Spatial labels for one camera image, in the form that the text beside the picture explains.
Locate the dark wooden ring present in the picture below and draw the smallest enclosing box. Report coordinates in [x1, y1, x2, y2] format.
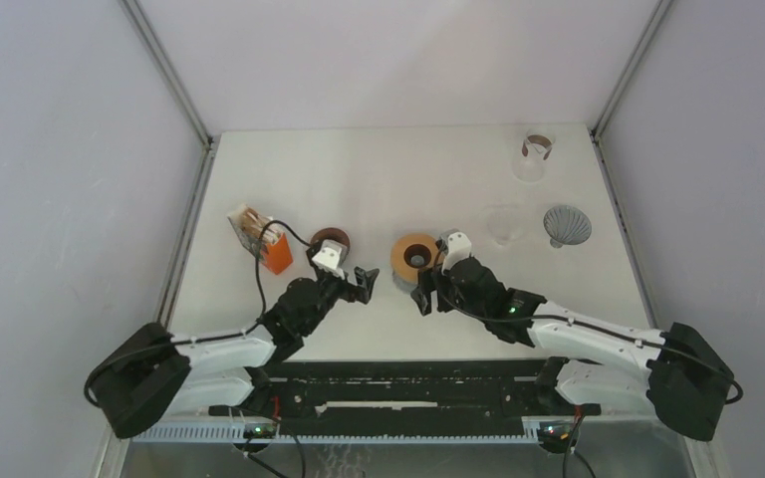
[309, 227, 352, 255]

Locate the grey ribbed glass dripper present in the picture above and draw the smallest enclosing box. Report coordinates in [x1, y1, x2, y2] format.
[543, 205, 593, 249]

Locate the clear glass with brown band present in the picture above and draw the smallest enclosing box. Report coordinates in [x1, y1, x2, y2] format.
[512, 127, 556, 183]

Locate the orange filter holder box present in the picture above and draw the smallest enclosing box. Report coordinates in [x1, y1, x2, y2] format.
[260, 232, 293, 275]

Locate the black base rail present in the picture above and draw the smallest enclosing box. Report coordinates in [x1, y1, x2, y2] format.
[207, 358, 603, 438]

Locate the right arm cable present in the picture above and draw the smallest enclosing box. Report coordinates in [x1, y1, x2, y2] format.
[430, 250, 745, 406]

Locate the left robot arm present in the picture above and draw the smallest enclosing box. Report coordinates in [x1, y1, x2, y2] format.
[84, 267, 380, 438]

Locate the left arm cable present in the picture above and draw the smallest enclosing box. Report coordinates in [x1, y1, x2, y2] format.
[83, 219, 315, 410]

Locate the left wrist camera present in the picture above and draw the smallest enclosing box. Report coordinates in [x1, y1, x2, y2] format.
[312, 239, 348, 280]

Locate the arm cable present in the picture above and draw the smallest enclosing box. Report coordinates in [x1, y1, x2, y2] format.
[83, 219, 315, 410]
[430, 250, 745, 406]

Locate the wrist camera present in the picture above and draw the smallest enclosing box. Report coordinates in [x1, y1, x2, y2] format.
[312, 239, 348, 280]
[437, 229, 472, 272]

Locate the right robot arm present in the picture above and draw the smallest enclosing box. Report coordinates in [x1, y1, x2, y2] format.
[410, 257, 743, 442]

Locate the grey glass carafe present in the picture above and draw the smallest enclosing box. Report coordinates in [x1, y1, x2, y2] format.
[392, 275, 418, 294]

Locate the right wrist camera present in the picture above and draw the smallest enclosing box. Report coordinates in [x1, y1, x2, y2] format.
[437, 229, 472, 272]

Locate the light wooden ring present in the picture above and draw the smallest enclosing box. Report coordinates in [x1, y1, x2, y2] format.
[389, 232, 443, 285]

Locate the clear glass dripper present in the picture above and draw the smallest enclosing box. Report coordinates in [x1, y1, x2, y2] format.
[482, 203, 526, 246]

